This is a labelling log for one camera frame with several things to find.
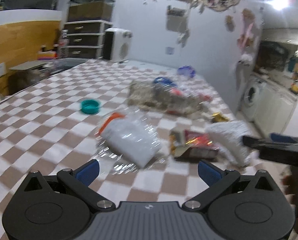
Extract white fluffy sheep toy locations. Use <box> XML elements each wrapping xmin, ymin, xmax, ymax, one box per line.
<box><xmin>238</xmin><ymin>53</ymin><xmax>253</xmax><ymax>66</ymax></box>

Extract white washing machine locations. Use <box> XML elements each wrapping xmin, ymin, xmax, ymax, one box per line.
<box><xmin>241</xmin><ymin>75</ymin><xmax>267</xmax><ymax>122</ymax></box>

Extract red snack wrapper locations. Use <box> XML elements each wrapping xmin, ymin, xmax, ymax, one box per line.
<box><xmin>169</xmin><ymin>129</ymin><xmax>219</xmax><ymax>160</ymax></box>

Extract white kitchen cabinets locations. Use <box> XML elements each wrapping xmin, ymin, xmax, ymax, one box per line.
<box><xmin>254</xmin><ymin>81</ymin><xmax>296</xmax><ymax>136</ymax></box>

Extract black white drawer cabinet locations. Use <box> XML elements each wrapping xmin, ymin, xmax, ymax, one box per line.
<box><xmin>63</xmin><ymin>20</ymin><xmax>113</xmax><ymax>59</ymax></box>

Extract clear plastic bag orange top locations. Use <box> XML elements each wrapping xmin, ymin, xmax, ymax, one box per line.
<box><xmin>94</xmin><ymin>107</ymin><xmax>165</xmax><ymax>174</ymax></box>

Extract white space heater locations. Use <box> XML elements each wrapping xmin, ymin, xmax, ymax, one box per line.
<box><xmin>102</xmin><ymin>28</ymin><xmax>133</xmax><ymax>63</ymax></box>

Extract blue patterned pouch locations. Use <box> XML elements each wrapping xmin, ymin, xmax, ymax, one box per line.
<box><xmin>177</xmin><ymin>66</ymin><xmax>196</xmax><ymax>78</ymax></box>

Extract white plastic trash bag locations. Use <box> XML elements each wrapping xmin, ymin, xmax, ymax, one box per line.
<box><xmin>205</xmin><ymin>120</ymin><xmax>252</xmax><ymax>167</ymax></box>

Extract small wall shelf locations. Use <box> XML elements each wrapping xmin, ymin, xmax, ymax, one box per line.
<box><xmin>166</xmin><ymin>5</ymin><xmax>188</xmax><ymax>33</ymax></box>

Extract brown white checkered blanket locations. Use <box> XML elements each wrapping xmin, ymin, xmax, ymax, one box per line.
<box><xmin>0</xmin><ymin>59</ymin><xmax>272</xmax><ymax>240</ymax></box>

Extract teal plastic lid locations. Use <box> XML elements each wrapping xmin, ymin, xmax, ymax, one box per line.
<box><xmin>81</xmin><ymin>99</ymin><xmax>101</xmax><ymax>115</ymax></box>

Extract gold candy wrapper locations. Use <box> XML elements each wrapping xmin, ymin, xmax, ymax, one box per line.
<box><xmin>212</xmin><ymin>112</ymin><xmax>230</xmax><ymax>123</ymax></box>

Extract glass fish tank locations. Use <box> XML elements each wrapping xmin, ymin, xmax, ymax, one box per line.
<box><xmin>67</xmin><ymin>0</ymin><xmax>115</xmax><ymax>22</ymax></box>

